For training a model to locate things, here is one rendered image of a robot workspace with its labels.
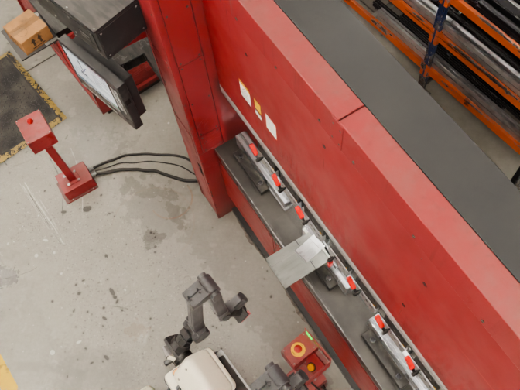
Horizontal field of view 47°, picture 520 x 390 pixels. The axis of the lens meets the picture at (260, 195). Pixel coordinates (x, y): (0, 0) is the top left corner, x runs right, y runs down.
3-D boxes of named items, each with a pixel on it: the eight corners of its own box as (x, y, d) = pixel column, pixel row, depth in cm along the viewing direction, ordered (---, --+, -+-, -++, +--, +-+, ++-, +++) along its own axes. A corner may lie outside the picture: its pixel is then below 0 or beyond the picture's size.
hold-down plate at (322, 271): (295, 244, 314) (295, 242, 312) (304, 239, 315) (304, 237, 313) (329, 291, 302) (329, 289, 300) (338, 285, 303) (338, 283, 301)
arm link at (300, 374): (269, 386, 251) (282, 403, 247) (289, 368, 248) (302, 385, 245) (280, 381, 261) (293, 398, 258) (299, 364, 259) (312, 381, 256)
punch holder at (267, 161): (258, 158, 304) (256, 141, 289) (273, 149, 305) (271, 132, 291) (275, 179, 298) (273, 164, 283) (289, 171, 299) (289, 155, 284)
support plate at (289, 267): (265, 259, 300) (265, 258, 299) (309, 232, 304) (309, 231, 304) (285, 289, 292) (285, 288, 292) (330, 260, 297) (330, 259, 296)
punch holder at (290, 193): (280, 187, 296) (279, 172, 281) (295, 179, 297) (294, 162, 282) (297, 210, 290) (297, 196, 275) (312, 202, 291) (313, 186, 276)
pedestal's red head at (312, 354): (281, 354, 311) (279, 347, 295) (305, 335, 315) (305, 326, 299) (306, 386, 304) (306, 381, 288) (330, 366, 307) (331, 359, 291)
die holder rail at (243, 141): (237, 144, 343) (234, 135, 334) (245, 139, 344) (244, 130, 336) (285, 211, 323) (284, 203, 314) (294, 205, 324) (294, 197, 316)
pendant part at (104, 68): (80, 83, 323) (56, 39, 291) (97, 70, 327) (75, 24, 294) (136, 131, 308) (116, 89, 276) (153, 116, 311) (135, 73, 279)
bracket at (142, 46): (113, 63, 341) (109, 55, 334) (151, 43, 345) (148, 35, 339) (145, 112, 325) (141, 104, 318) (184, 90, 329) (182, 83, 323)
